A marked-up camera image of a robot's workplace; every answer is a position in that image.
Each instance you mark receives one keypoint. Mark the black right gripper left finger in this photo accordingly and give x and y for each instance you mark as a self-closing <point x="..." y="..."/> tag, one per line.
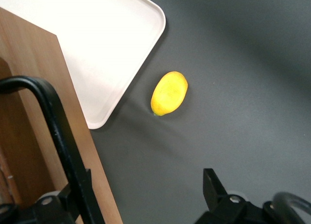
<point x="48" y="209"/>

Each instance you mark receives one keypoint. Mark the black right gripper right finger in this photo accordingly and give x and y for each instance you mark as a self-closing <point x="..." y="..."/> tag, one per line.
<point x="218" y="202"/>

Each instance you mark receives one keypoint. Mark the wooden drawer cabinet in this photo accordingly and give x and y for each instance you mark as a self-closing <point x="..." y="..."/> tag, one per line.
<point x="43" y="63"/>

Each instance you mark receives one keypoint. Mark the yellow lemon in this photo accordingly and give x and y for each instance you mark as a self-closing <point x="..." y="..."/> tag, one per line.
<point x="169" y="94"/>

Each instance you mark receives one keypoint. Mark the white rectangular tray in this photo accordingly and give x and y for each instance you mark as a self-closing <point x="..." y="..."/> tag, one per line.
<point x="102" y="39"/>

